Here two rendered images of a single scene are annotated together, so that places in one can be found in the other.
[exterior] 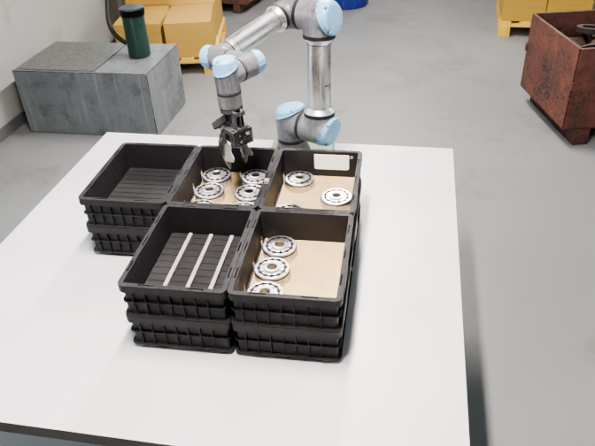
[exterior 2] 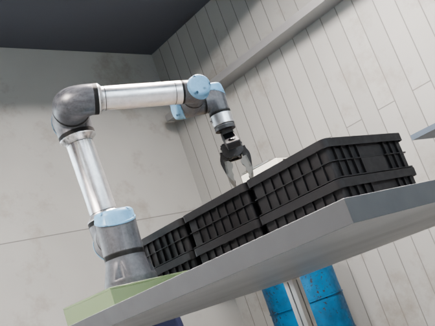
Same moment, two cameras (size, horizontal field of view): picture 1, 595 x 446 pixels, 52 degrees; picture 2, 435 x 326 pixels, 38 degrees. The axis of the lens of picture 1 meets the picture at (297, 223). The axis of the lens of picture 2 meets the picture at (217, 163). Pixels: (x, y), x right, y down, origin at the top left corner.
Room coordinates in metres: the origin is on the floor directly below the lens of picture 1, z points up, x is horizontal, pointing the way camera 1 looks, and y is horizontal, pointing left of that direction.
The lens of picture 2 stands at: (3.55, 1.26, 0.59)
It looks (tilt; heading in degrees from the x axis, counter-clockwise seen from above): 13 degrees up; 213
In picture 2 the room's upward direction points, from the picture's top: 19 degrees counter-clockwise
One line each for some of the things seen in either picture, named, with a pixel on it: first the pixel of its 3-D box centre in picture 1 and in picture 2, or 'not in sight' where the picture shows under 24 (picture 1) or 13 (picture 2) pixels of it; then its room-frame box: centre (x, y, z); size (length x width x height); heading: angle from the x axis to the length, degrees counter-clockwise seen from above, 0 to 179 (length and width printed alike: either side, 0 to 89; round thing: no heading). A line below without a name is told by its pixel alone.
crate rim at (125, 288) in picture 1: (192, 247); not in sight; (1.43, 0.31, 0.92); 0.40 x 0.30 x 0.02; 170
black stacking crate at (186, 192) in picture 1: (227, 189); (261, 211); (1.82, 0.23, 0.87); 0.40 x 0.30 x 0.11; 170
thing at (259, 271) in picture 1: (272, 268); not in sight; (1.39, 0.08, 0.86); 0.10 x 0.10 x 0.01
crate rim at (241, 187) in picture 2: (226, 176); (256, 196); (1.82, 0.23, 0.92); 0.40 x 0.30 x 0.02; 170
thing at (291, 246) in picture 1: (279, 245); not in sight; (1.49, 0.06, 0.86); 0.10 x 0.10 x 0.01
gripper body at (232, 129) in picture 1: (235, 125); (230, 143); (1.77, 0.18, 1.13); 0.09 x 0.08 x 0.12; 34
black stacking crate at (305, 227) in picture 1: (296, 267); not in sight; (1.37, 0.01, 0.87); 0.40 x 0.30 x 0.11; 170
